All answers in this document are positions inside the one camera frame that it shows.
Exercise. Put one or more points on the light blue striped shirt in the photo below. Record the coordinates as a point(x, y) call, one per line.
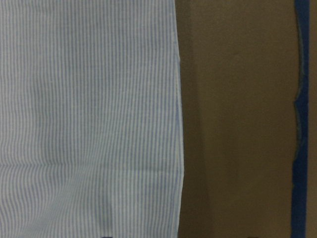
point(91, 132)

